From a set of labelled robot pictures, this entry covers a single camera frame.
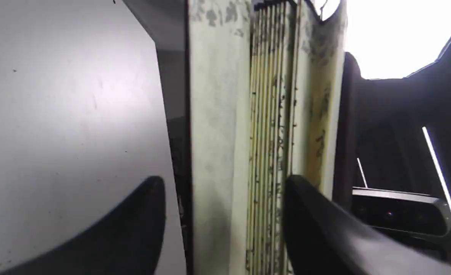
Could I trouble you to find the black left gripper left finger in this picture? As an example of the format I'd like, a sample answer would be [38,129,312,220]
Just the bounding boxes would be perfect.
[1,176,166,275]

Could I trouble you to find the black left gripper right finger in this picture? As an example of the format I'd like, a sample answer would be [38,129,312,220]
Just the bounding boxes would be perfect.
[285,175,451,275]

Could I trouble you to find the paper folding fan purple ribs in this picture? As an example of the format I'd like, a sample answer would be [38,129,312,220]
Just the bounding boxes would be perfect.
[187,0,347,275]

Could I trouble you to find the round studio softbox light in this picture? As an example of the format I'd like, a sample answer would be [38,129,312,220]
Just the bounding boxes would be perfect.
[317,0,451,81]

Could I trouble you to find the black camera on stand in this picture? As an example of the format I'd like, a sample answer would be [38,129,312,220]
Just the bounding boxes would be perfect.
[351,187,451,237]

